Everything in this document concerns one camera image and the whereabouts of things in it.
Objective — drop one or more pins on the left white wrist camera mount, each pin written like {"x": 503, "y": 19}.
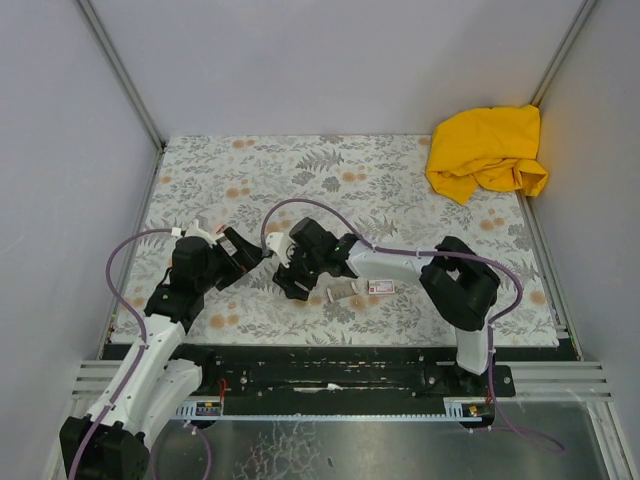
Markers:
{"x": 195, "y": 229}

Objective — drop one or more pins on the yellow cloth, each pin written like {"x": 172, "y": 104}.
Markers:
{"x": 490, "y": 148}

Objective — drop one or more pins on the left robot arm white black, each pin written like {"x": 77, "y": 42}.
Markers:
{"x": 115, "y": 438}

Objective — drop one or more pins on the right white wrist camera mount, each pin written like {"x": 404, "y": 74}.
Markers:
{"x": 281, "y": 245}

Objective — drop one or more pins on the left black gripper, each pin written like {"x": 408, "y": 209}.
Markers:
{"x": 236, "y": 257}

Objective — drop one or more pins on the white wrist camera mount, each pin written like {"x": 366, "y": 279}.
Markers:
{"x": 195, "y": 229}
{"x": 281, "y": 245}

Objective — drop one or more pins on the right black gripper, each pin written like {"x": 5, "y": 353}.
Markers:
{"x": 293, "y": 275}

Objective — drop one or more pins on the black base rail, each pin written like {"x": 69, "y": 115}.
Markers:
{"x": 339, "y": 380}

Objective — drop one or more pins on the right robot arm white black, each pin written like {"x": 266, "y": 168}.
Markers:
{"x": 462, "y": 288}

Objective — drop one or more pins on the floral patterned mat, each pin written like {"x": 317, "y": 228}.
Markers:
{"x": 374, "y": 184}

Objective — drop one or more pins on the staple box tray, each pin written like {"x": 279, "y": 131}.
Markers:
{"x": 341, "y": 290}

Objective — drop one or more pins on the red staple box sleeve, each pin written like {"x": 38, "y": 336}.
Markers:
{"x": 381, "y": 287}

